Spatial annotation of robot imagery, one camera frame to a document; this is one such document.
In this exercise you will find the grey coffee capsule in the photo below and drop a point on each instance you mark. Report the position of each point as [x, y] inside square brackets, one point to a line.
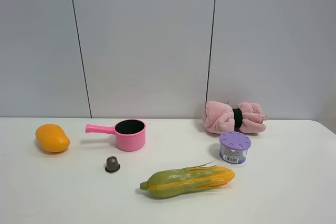
[112, 165]

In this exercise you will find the toy corn cob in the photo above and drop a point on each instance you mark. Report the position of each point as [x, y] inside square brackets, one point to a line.
[175, 182]

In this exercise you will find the pink rolled towel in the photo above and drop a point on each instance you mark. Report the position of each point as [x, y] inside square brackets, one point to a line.
[219, 118]

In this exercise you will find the orange mango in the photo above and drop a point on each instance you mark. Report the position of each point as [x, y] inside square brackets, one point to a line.
[51, 138]

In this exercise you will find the pink toy saucepan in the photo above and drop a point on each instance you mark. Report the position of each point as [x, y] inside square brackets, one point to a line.
[130, 134]

